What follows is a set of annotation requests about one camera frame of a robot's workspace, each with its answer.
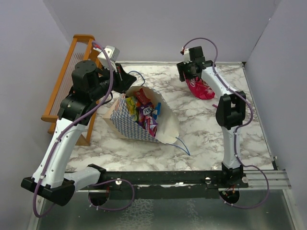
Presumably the blue m&m's packet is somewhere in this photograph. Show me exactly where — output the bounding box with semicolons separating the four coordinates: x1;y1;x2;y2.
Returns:
151;103;161;120

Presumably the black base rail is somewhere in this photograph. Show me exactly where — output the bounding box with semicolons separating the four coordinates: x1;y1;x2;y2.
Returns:
89;169;248;200

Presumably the wooden dish rack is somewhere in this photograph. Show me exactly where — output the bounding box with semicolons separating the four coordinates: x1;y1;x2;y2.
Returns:
41;34;102;135

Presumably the purple snack packet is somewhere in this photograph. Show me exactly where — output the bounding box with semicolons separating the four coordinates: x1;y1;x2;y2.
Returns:
137;104;158;137

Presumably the red snack packet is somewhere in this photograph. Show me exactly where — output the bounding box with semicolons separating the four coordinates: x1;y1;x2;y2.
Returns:
133;88;150;105

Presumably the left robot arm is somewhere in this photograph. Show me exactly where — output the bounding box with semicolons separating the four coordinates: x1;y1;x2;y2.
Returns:
21;60;137;206

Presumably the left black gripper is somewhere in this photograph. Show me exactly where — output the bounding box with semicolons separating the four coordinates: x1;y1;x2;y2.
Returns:
90;61;137;101

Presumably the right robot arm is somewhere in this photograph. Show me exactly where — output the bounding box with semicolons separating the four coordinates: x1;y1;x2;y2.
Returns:
177;46;246;187

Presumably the yellow green snack packet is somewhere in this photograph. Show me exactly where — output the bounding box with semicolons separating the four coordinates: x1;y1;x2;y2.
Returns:
125;96;142;122

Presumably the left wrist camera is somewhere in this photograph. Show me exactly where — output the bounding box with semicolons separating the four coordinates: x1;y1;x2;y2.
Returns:
94;44;120;72

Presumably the blue checkered paper bag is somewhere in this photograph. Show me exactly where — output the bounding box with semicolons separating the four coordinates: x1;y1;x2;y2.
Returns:
103;84;181;146

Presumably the red crisps bag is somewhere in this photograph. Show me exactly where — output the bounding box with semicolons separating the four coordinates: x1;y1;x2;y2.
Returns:
184;74;215;100

